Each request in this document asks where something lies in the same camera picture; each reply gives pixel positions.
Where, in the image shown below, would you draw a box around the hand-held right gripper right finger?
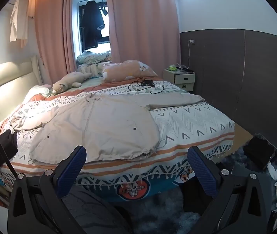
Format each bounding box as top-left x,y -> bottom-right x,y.
187,146 -> 272,234

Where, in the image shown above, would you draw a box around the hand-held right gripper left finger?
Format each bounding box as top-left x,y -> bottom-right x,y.
7,145 -> 87,234

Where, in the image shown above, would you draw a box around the beige coat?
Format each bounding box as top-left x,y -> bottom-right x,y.
13,90 -> 206,164

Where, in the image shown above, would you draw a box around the black clothes pile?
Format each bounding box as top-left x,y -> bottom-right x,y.
0,129 -> 19,172

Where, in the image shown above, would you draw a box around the dark hanging clothes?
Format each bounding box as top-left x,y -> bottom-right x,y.
81,0 -> 110,50

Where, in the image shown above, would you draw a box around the person's leg in dark pants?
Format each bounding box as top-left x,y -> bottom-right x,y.
63,188 -> 134,234

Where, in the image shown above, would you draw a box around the blue printed bed sheet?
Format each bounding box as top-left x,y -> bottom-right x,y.
0,161 -> 190,203

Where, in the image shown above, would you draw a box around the patterned white bed blanket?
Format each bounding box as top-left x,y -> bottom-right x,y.
0,77 -> 236,191

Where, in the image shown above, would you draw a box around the blue shaggy rug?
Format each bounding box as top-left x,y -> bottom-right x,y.
104,146 -> 277,234

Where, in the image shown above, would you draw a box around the black folded cloth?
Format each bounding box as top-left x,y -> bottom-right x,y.
246,135 -> 275,173

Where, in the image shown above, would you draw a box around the beige plush toy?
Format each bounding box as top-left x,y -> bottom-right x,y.
52,71 -> 92,94

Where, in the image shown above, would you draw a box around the cream nightstand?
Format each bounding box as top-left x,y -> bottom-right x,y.
163,69 -> 196,92

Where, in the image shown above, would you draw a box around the cream folded blanket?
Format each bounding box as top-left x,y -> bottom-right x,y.
80,63 -> 105,78

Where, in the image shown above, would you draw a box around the cream padded headboard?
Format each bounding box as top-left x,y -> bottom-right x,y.
0,55 -> 44,132

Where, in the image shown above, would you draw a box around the peach printed pillow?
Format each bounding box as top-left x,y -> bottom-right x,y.
101,60 -> 158,83

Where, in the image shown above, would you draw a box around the light folded quilt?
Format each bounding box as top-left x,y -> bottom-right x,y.
76,50 -> 112,65

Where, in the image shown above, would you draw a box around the pink curtain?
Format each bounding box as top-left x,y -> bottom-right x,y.
106,0 -> 181,78
34,0 -> 80,83

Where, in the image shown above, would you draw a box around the thick black cable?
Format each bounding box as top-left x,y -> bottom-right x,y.
0,117 -> 18,188

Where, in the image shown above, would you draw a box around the black cable with adapter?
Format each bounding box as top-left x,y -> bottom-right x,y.
128,78 -> 164,94

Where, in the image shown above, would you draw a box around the white wall charger with cable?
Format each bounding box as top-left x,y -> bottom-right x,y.
187,39 -> 196,70

